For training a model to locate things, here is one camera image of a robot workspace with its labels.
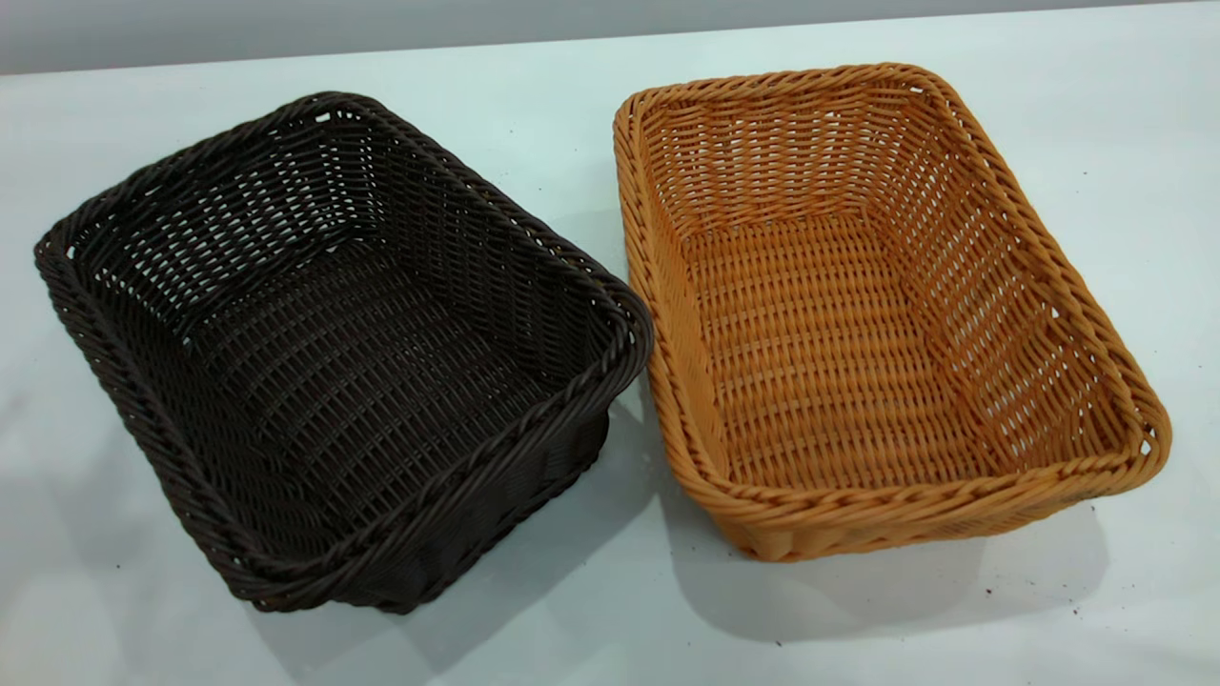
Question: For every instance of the orange wicker basket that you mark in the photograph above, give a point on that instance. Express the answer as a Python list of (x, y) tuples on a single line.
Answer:
[(839, 362)]

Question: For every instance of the black wicker basket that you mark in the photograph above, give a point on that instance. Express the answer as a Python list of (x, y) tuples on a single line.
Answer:
[(334, 381)]

